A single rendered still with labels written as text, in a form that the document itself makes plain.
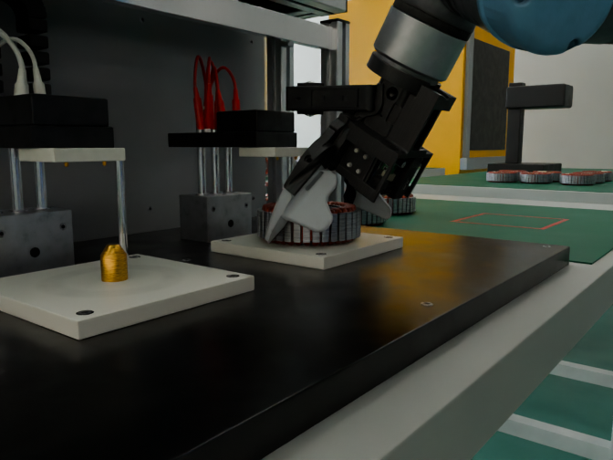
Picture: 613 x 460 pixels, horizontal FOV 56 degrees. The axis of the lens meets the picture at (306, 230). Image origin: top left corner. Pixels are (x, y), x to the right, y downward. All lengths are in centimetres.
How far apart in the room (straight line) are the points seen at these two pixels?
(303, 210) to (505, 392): 25
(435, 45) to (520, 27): 12
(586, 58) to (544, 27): 533
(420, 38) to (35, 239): 38
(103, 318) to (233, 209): 36
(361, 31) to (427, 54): 397
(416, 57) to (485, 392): 29
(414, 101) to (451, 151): 353
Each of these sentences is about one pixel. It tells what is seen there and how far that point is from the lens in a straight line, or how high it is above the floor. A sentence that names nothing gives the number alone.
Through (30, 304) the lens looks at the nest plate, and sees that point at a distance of 41.
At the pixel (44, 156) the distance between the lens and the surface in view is 47.
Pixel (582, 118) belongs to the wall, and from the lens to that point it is 571.
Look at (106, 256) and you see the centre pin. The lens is 45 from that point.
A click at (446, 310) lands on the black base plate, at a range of 41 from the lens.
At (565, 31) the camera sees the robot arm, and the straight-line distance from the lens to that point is 43.
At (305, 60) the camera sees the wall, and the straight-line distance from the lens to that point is 714.
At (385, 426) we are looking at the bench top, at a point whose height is 75.
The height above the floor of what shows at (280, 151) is 88.
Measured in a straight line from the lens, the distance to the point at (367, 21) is 448.
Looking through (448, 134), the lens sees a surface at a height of 96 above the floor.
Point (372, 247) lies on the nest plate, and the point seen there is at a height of 78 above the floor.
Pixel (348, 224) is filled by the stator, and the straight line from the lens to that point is 59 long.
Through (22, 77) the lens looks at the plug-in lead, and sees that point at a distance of 56.
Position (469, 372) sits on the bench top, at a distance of 37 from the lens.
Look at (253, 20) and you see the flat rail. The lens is 71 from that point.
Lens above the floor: 88
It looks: 8 degrees down
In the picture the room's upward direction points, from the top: straight up
